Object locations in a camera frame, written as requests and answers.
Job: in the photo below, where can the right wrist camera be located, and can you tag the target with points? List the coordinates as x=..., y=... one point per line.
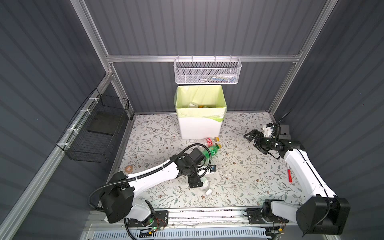
x=284, y=132

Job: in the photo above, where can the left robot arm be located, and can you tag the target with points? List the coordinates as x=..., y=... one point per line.
x=120, y=196

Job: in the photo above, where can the toothpaste tube in basket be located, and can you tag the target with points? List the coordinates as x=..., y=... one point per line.
x=228, y=78

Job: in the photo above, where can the white plastic bin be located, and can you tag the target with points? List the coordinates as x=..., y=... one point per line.
x=199, y=128

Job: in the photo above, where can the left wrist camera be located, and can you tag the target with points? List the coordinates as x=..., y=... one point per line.
x=212, y=169

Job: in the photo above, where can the red pen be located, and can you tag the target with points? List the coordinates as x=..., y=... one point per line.
x=289, y=176

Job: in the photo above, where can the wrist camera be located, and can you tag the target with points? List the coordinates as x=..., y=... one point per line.
x=284, y=132
x=212, y=169

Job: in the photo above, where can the black wire basket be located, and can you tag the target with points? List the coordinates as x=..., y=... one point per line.
x=98, y=130

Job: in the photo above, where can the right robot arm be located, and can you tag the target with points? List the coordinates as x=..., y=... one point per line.
x=322, y=213

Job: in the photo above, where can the white wire mesh basket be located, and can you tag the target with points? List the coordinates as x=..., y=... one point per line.
x=198, y=72

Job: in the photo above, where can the clear bottle red label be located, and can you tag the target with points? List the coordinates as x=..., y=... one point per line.
x=209, y=142

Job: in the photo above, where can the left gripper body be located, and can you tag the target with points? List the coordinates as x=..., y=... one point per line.
x=194, y=171

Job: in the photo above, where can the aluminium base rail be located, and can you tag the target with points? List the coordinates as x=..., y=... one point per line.
x=188, y=217

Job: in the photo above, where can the green bottle yellow cap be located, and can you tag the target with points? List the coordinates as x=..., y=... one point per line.
x=213, y=150

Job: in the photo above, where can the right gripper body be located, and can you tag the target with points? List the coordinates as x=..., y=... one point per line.
x=268, y=141

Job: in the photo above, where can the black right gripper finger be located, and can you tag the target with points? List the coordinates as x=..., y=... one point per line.
x=265, y=152
x=254, y=135

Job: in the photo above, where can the green bin liner bag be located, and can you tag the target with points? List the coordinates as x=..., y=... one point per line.
x=200, y=102

